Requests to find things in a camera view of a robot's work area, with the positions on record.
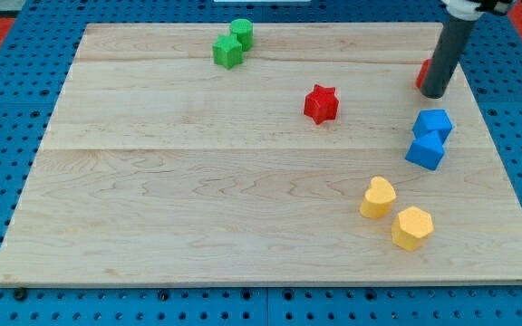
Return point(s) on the green star block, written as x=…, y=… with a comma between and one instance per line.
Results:
x=227, y=51

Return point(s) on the red star block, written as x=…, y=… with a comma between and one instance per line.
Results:
x=321, y=104

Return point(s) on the red circle block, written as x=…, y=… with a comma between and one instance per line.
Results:
x=422, y=73

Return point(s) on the wooden board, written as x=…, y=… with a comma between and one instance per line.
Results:
x=160, y=169

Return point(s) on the yellow heart block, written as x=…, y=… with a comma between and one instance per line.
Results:
x=378, y=198

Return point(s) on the yellow hexagon block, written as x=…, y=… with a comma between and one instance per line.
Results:
x=412, y=228

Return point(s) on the green cylinder block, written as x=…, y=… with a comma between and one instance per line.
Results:
x=243, y=29

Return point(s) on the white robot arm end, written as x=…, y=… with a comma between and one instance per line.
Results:
x=472, y=10

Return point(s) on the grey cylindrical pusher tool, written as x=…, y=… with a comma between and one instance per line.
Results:
x=452, y=41

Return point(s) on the blue triangle block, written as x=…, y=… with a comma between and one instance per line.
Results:
x=426, y=151

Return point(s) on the blue pentagon block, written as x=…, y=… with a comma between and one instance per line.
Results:
x=433, y=120

